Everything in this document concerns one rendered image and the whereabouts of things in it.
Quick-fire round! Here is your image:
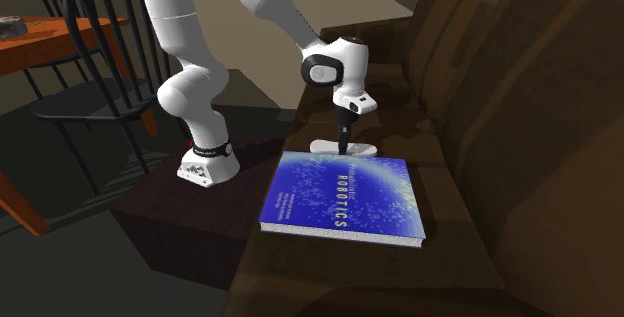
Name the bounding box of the white flat remote control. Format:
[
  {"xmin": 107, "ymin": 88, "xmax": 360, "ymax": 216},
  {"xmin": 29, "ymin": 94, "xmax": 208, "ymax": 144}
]
[{"xmin": 309, "ymin": 139, "xmax": 379, "ymax": 158}]

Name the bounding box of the blue book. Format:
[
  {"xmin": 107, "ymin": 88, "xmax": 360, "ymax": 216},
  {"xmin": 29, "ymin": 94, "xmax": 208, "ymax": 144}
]
[{"xmin": 258, "ymin": 150, "xmax": 427, "ymax": 249}]

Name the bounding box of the brown sofa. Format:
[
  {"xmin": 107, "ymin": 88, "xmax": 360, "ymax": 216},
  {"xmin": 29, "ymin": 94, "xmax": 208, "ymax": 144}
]
[{"xmin": 220, "ymin": 0, "xmax": 624, "ymax": 317}]

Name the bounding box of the dark robot stand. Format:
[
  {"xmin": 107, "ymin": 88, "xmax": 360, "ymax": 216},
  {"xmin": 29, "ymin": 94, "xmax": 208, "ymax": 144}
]
[{"xmin": 108, "ymin": 132, "xmax": 289, "ymax": 292}]

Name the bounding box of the black wooden chair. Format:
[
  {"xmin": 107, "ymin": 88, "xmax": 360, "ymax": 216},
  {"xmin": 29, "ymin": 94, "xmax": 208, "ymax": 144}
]
[{"xmin": 30, "ymin": 0, "xmax": 194, "ymax": 197}]

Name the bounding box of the orange wooden table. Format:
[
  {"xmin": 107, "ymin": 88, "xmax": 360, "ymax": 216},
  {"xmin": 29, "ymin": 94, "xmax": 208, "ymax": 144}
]
[{"xmin": 0, "ymin": 15, "xmax": 160, "ymax": 237}]

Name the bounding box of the grey box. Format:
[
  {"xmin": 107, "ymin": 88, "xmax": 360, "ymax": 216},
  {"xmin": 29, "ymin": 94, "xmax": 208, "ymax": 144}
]
[{"xmin": 0, "ymin": 15, "xmax": 28, "ymax": 41}]

